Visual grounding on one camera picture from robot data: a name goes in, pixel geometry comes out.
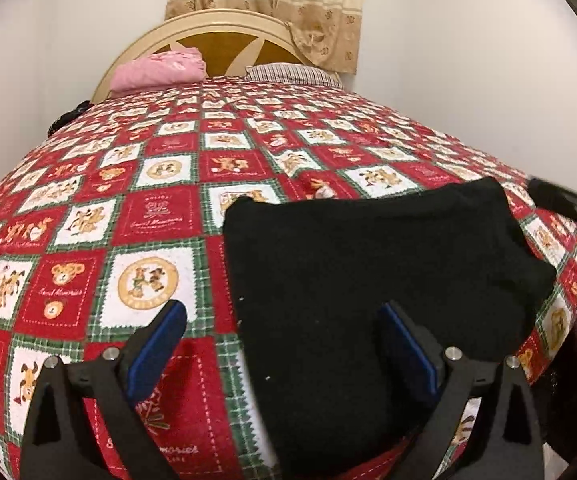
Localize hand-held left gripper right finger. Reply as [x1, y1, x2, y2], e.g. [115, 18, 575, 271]
[375, 301, 546, 480]

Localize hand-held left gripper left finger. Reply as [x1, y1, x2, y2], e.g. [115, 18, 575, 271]
[18, 299, 189, 480]

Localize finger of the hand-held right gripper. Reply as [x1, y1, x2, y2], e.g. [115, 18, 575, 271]
[527, 175, 577, 235]

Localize black pants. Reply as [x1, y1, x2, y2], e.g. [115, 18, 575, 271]
[222, 176, 558, 475]

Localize red checkered printed blanket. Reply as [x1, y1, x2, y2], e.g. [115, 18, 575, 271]
[0, 75, 577, 480]

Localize small dark cloth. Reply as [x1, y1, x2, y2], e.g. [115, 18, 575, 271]
[47, 100, 92, 137]

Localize pink pillow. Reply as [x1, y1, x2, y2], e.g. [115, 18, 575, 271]
[110, 47, 207, 96]

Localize striped pillow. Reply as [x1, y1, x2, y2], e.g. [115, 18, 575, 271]
[243, 62, 343, 87]

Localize cream wooden headboard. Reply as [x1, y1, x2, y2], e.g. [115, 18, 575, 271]
[91, 10, 344, 104]

